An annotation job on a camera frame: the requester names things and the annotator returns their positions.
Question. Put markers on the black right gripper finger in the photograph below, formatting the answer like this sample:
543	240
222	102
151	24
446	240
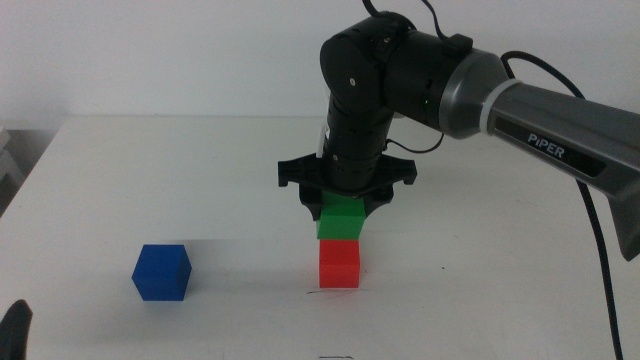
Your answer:
311	205
374	202

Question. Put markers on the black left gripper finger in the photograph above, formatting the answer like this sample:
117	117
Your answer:
15	332

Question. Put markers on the green cube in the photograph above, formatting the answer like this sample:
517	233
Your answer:
341	220

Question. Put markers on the blue cube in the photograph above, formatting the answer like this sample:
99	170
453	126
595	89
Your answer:
160	275

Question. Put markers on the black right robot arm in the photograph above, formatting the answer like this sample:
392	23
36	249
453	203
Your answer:
500	100

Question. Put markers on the red cube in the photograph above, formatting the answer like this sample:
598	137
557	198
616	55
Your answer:
339	265

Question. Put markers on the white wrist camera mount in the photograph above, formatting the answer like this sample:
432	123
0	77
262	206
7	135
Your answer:
323	135

